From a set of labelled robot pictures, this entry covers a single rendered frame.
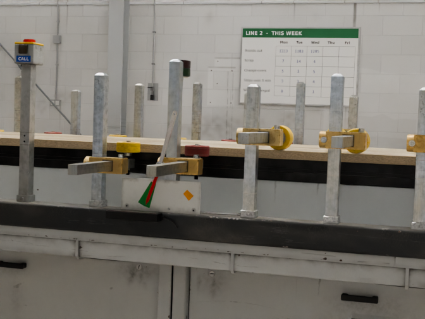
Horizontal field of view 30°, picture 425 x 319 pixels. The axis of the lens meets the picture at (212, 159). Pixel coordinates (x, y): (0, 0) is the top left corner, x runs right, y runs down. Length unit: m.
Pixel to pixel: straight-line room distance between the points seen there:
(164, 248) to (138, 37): 7.85
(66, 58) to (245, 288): 8.17
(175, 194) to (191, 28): 7.64
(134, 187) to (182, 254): 0.26
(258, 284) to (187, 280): 0.25
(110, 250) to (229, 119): 7.31
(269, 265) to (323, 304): 0.31
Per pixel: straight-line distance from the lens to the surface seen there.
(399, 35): 9.55
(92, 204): 2.56
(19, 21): 11.02
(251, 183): 2.39
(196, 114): 3.57
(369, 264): 2.38
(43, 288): 2.98
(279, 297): 2.68
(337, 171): 2.34
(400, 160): 2.53
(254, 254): 2.43
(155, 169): 2.18
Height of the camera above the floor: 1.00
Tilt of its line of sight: 3 degrees down
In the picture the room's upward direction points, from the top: 2 degrees clockwise
